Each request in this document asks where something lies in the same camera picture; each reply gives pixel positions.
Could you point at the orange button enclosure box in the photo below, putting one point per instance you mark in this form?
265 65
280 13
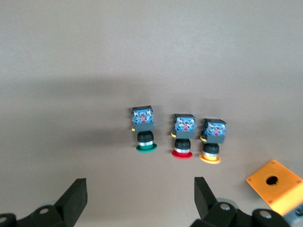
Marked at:
284 189

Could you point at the red push button switch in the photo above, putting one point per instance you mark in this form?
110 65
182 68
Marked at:
184 126

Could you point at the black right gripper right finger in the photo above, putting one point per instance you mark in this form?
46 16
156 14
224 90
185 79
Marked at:
206 205

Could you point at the yellow push button switch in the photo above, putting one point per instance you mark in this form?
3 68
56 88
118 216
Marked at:
214 131

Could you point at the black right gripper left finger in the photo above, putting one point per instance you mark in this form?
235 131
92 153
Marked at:
71 203

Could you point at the green push button switch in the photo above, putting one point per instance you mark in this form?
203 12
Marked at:
143 123

